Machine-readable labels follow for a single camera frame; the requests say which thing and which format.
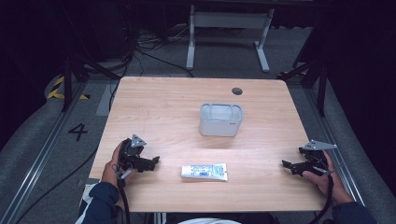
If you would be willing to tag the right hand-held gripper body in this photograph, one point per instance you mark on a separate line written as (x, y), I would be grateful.
(315, 157)

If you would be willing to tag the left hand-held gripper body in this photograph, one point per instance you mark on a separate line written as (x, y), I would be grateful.
(130, 152)

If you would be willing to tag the person's left hand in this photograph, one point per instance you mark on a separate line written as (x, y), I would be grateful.
(109, 169)

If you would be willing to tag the person's right hand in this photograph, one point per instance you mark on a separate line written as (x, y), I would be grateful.
(333, 186)

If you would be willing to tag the white and blue toothpaste tube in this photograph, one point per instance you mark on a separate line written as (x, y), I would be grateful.
(204, 172)

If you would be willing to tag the black metal stand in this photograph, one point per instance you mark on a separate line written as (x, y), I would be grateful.
(322, 84)
(67, 84)

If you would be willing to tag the white plastic container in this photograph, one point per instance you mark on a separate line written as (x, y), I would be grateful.
(221, 123)

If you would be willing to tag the dark round table grommet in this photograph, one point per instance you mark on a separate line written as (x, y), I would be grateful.
(237, 91)

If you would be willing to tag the aluminium floor rail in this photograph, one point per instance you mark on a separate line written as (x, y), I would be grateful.
(333, 146)
(40, 158)

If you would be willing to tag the white metal desk frame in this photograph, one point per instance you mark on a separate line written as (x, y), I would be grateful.
(229, 20)

